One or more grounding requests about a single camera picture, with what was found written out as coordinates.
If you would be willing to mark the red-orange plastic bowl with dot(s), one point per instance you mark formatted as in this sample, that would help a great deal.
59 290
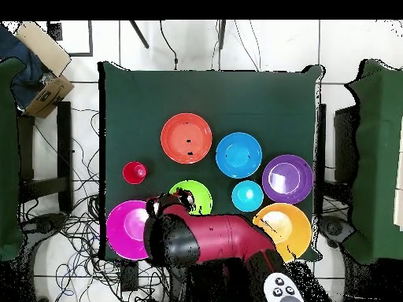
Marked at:
185 132

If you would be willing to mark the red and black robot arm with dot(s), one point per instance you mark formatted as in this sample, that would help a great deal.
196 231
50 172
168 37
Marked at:
226 236

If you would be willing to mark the green plastic bowl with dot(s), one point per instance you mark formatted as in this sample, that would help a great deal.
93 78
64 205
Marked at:
203 195

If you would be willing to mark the large blue plastic bowl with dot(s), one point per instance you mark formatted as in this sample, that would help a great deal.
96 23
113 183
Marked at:
239 155

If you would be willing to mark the small blue plastic bowl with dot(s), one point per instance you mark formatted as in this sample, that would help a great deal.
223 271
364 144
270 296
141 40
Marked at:
247 196

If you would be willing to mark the red plastic cup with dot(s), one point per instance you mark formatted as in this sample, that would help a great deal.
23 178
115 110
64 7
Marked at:
134 173

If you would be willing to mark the purple plastic bowl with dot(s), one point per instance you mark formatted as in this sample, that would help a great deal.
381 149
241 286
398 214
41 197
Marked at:
288 179

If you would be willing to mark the pink plastic bowl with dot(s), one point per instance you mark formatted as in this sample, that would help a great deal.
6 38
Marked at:
126 229

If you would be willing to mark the dark green tablecloth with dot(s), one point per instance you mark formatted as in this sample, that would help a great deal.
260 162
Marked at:
126 103

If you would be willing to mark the orange plastic bowl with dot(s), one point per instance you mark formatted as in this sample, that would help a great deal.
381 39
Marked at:
289 229

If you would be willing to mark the black power box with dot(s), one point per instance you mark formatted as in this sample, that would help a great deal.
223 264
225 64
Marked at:
129 276

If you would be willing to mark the black stand leg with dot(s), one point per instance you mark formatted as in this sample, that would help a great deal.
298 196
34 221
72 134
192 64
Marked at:
140 34
221 34

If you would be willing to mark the brown cardboard box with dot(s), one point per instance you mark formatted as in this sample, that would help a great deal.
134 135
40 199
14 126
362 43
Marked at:
47 97

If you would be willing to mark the green-covered side table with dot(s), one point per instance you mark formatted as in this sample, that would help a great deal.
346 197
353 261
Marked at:
8 157
377 157

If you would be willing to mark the beige cardboard sheet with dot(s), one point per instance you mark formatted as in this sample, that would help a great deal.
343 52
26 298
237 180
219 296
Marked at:
44 47

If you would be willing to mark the blue cloth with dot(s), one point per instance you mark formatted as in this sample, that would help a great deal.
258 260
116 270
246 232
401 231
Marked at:
22 72

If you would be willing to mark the black chair frame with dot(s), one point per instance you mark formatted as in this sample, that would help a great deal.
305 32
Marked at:
344 141
64 157

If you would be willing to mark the grey metal frame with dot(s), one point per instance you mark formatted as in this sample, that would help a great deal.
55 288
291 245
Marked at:
90 37

